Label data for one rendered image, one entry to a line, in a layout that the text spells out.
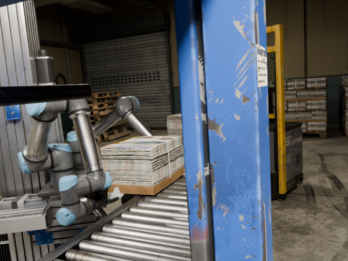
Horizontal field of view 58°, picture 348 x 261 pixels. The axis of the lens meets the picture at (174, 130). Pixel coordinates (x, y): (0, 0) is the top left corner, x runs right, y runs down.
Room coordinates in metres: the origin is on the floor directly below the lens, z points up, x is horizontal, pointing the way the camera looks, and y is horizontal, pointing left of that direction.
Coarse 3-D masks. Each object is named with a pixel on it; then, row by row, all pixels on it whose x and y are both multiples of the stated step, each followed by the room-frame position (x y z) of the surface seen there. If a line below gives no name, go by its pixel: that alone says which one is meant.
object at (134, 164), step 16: (112, 144) 1.61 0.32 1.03; (128, 144) 1.57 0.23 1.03; (144, 144) 1.54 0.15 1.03; (160, 144) 1.52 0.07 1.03; (112, 160) 1.52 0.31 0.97; (128, 160) 1.48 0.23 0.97; (144, 160) 1.44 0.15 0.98; (160, 160) 1.51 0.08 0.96; (112, 176) 1.52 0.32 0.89; (128, 176) 1.48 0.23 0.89; (144, 176) 1.45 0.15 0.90; (160, 176) 1.50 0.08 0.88
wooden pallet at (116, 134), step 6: (96, 114) 8.29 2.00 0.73; (102, 114) 8.34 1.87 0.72; (120, 120) 9.03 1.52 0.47; (114, 126) 8.83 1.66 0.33; (120, 126) 9.13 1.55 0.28; (108, 132) 8.49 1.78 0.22; (114, 132) 8.73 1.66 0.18; (120, 132) 9.02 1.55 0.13; (126, 132) 9.08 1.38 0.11; (108, 138) 8.19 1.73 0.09; (114, 138) 8.42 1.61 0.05
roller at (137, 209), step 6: (132, 210) 1.31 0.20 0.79; (138, 210) 1.29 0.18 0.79; (144, 210) 1.28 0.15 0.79; (150, 210) 1.27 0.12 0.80; (156, 210) 1.27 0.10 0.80; (162, 210) 1.26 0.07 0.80; (168, 210) 1.25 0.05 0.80; (174, 210) 1.25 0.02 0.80; (174, 216) 1.22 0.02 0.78; (180, 216) 1.21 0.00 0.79; (186, 216) 1.20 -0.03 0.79
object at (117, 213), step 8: (128, 200) 1.40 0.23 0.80; (136, 200) 1.39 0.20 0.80; (120, 208) 1.31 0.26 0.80; (128, 208) 1.31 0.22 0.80; (104, 216) 1.23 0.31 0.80; (112, 216) 1.23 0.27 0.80; (120, 216) 1.25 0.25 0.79; (96, 224) 1.16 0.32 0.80; (104, 224) 1.16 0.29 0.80; (80, 232) 1.10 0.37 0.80; (88, 232) 1.10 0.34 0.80; (72, 240) 1.04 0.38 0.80; (80, 240) 1.04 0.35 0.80; (56, 248) 0.99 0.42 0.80; (64, 248) 0.99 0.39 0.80; (72, 248) 1.00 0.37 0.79; (48, 256) 0.94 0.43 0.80; (56, 256) 0.94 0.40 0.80; (64, 256) 0.96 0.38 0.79
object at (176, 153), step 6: (132, 138) 1.80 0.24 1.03; (138, 138) 1.77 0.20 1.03; (144, 138) 1.76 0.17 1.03; (150, 138) 1.74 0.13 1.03; (156, 138) 1.72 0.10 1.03; (162, 138) 1.71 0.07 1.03; (168, 138) 1.69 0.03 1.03; (174, 138) 1.68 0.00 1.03; (180, 138) 1.74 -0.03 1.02; (174, 144) 1.67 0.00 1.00; (180, 144) 1.74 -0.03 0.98; (174, 150) 1.66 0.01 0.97; (180, 150) 1.74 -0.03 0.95; (174, 156) 1.65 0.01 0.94; (180, 156) 1.74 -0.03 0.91; (174, 162) 1.66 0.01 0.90; (180, 162) 1.73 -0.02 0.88; (174, 168) 1.66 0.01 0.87
